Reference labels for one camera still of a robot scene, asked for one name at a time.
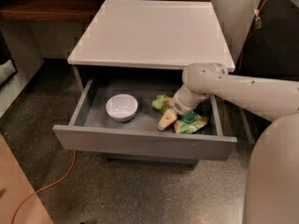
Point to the dark wooden shelf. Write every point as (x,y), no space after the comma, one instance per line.
(54,10)

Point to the dark framed panel at left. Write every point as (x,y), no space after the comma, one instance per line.
(7,66)

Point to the green rice chip bag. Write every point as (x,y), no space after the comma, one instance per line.
(188,124)

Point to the grey top drawer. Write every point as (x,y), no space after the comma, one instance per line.
(92,129)

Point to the dark side cabinet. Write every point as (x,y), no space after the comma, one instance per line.
(271,48)

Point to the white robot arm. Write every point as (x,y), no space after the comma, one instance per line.
(272,188)

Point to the grey drawer cabinet white top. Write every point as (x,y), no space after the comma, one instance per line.
(154,40)

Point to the white ceramic bowl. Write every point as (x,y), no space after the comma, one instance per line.
(122,107)

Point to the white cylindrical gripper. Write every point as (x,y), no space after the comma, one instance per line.
(181,106)

